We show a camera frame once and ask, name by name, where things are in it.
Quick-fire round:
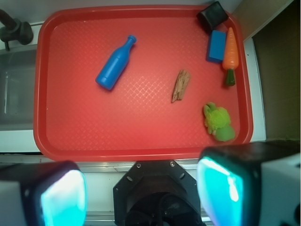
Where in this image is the blue plastic bottle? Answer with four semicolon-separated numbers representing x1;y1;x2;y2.
95;35;136;90

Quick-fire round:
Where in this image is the orange toy carrot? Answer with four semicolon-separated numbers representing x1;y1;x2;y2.
222;27;239;87

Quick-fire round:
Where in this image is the green fuzzy toy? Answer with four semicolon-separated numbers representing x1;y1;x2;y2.
203;102;235;142

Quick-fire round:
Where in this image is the red plastic tray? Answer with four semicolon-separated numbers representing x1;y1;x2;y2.
33;6;253;161

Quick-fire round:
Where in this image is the steel sink basin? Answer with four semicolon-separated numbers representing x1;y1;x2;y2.
0;49;36;131

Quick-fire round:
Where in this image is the brown wood piece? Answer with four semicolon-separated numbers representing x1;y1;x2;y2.
171;70;191;103

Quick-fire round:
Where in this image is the dark metal faucet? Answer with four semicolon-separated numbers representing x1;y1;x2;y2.
0;9;34;51

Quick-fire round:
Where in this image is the black square cup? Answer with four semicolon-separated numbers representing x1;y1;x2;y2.
196;1;229;33

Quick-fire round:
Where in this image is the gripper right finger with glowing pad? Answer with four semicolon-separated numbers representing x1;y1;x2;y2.
197;142;301;226

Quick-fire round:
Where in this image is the blue rectangular block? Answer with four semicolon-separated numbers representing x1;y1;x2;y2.
206;30;226;63

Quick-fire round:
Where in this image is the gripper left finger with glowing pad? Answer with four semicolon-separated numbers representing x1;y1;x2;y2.
0;161;87;226

